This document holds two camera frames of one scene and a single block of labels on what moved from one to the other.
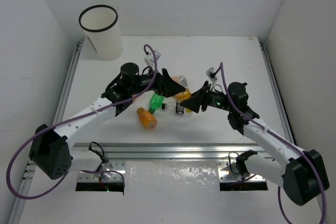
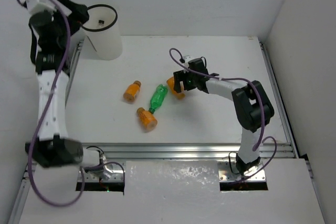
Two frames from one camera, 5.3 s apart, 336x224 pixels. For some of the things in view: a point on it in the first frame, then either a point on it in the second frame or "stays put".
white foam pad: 171,178 stays put
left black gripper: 161,84 -> 76,12
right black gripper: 193,103 -> 179,76
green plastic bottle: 156,101 stays put
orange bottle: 147,119 stays put
